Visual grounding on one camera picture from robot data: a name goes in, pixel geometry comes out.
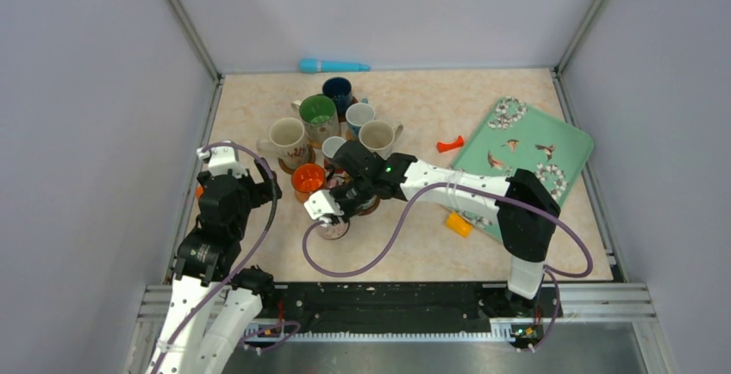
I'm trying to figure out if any small grey cup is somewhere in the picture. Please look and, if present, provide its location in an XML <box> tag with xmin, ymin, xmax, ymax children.
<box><xmin>321</xmin><ymin>136</ymin><xmax>347</xmax><ymax>165</ymax></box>

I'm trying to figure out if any cream large mug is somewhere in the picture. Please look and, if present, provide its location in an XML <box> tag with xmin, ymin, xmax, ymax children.
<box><xmin>359</xmin><ymin>120</ymin><xmax>403</xmax><ymax>159</ymax></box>

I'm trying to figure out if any orange plastic cup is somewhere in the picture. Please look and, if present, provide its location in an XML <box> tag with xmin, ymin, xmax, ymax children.
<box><xmin>291</xmin><ymin>163</ymin><xmax>327</xmax><ymax>203</ymax></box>

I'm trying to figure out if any maroon pink mug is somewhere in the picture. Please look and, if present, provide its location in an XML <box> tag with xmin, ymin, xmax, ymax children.
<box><xmin>316</xmin><ymin>220</ymin><xmax>350</xmax><ymax>240</ymax></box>

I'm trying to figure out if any white blue mug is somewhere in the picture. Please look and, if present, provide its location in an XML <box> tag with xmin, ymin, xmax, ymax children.
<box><xmin>345</xmin><ymin>98</ymin><xmax>377</xmax><ymax>139</ymax></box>

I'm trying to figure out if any medium brown round coaster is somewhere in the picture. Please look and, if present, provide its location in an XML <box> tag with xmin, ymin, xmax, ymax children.
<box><xmin>278</xmin><ymin>158</ymin><xmax>298</xmax><ymax>175</ymax></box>

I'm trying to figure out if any green mug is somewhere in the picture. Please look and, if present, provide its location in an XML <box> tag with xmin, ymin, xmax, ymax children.
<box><xmin>291</xmin><ymin>95</ymin><xmax>341</xmax><ymax>148</ymax></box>

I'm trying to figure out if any cream seashell mug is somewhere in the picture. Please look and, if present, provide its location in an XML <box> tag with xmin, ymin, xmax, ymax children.
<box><xmin>256</xmin><ymin>117</ymin><xmax>314</xmax><ymax>171</ymax></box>

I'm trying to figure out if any dark blue mug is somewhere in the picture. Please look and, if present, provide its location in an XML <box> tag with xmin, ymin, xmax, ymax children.
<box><xmin>322</xmin><ymin>77</ymin><xmax>353</xmax><ymax>114</ymax></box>

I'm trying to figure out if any large brown wooden saucer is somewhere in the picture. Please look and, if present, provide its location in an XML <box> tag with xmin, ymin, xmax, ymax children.
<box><xmin>359</xmin><ymin>203</ymin><xmax>379</xmax><ymax>216</ymax></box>

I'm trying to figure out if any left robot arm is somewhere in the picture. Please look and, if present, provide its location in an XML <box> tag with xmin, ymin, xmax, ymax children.
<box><xmin>147</xmin><ymin>153</ymin><xmax>282</xmax><ymax>373</ymax></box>

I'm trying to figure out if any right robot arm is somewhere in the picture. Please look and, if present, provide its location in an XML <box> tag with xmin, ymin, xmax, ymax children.
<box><xmin>309</xmin><ymin>140</ymin><xmax>560</xmax><ymax>315</ymax></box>

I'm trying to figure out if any yellow toy block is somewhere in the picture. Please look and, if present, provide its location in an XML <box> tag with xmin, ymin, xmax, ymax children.
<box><xmin>444</xmin><ymin>212</ymin><xmax>473</xmax><ymax>239</ymax></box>

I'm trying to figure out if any blue marker pen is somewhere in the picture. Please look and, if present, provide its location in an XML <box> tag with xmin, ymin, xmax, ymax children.
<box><xmin>298</xmin><ymin>58</ymin><xmax>371</xmax><ymax>73</ymax></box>

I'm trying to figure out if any green patterned tray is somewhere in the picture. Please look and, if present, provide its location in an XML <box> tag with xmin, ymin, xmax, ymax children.
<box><xmin>447</xmin><ymin>96</ymin><xmax>595</xmax><ymax>244</ymax></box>

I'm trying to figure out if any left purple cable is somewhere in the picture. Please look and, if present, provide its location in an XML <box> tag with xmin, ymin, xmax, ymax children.
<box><xmin>149</xmin><ymin>141</ymin><xmax>301</xmax><ymax>374</ymax></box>

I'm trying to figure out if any purple cable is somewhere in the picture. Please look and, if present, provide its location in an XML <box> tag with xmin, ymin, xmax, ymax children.
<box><xmin>149</xmin><ymin>141</ymin><xmax>301</xmax><ymax>374</ymax></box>
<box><xmin>301</xmin><ymin>183</ymin><xmax>595</xmax><ymax>355</ymax></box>

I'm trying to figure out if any orange toy handle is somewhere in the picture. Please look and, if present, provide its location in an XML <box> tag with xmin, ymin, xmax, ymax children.
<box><xmin>436</xmin><ymin>135</ymin><xmax>465</xmax><ymax>153</ymax></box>

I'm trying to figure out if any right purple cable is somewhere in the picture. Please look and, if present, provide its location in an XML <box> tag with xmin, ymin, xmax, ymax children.
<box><xmin>301</xmin><ymin>183</ymin><xmax>595</xmax><ymax>355</ymax></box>

